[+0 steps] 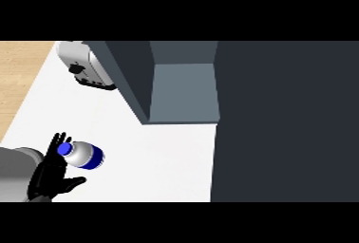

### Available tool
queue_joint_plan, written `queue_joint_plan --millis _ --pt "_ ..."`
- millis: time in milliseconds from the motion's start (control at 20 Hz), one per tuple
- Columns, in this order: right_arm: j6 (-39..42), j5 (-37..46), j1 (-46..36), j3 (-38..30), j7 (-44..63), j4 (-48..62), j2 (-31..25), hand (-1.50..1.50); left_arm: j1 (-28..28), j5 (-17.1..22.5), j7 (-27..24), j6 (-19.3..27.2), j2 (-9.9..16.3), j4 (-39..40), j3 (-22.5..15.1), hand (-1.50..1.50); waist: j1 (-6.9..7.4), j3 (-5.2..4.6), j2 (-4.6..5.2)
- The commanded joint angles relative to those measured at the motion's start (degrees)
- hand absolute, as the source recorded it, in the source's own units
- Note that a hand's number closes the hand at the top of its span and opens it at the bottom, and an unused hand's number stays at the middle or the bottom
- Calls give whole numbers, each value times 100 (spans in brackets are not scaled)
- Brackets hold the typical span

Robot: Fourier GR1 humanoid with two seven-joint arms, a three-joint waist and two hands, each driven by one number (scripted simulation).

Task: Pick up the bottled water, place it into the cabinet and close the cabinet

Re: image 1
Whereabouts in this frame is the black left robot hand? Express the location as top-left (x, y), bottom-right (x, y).
top-left (27, 131), bottom-right (89, 202)

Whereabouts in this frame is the blue-capped water bottle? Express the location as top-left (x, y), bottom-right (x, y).
top-left (56, 140), bottom-right (107, 171)

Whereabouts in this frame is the grey open cabinet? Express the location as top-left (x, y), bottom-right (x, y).
top-left (82, 41), bottom-right (222, 125)

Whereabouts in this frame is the silver toaster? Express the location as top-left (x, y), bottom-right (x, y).
top-left (56, 41), bottom-right (118, 91)

